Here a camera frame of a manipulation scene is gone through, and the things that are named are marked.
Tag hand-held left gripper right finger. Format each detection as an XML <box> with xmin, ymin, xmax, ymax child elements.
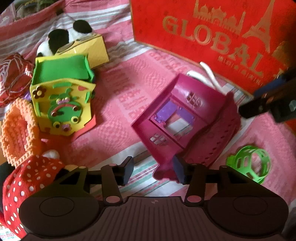
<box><xmin>172</xmin><ymin>155</ymin><xmax>255</xmax><ymax>207</ymax></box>

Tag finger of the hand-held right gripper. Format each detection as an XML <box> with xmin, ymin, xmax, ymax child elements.
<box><xmin>253</xmin><ymin>69</ymin><xmax>296</xmax><ymax>100</ymax></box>
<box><xmin>239</xmin><ymin>95</ymin><xmax>278</xmax><ymax>119</ymax></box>

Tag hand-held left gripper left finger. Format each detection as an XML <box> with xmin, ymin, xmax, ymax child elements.
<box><xmin>59</xmin><ymin>156</ymin><xmax>135</xmax><ymax>207</ymax></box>

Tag magenta plastic toy house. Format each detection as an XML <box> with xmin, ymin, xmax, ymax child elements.
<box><xmin>131</xmin><ymin>73</ymin><xmax>242</xmax><ymax>181</ymax></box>

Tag red box with gold print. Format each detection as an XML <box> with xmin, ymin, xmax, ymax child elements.
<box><xmin>129</xmin><ymin>0</ymin><xmax>296</xmax><ymax>100</ymax></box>

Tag polka dot mouse plush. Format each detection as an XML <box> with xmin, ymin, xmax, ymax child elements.
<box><xmin>0</xmin><ymin>149</ymin><xmax>79</xmax><ymax>239</ymax></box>

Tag orange bumpy ring toy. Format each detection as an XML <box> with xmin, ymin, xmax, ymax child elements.
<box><xmin>0</xmin><ymin>97</ymin><xmax>42</xmax><ymax>166</ymax></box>

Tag green lattice ball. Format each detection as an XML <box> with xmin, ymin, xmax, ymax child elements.
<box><xmin>225</xmin><ymin>145</ymin><xmax>272</xmax><ymax>185</ymax></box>

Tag pink and white sunglasses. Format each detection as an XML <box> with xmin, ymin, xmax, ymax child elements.
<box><xmin>186</xmin><ymin>61</ymin><xmax>229</xmax><ymax>95</ymax></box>

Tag yellow foam craft house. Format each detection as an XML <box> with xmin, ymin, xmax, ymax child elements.
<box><xmin>30</xmin><ymin>53</ymin><xmax>96</xmax><ymax>135</ymax></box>

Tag yellow cardboard box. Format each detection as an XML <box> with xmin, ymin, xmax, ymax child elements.
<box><xmin>54</xmin><ymin>32</ymin><xmax>110</xmax><ymax>69</ymax></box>

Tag panda plush toy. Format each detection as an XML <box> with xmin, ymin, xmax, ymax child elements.
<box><xmin>36</xmin><ymin>20</ymin><xmax>93</xmax><ymax>57</ymax></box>

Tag red foil bag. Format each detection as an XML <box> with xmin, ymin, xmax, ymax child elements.
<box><xmin>0</xmin><ymin>52</ymin><xmax>35</xmax><ymax>107</ymax></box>

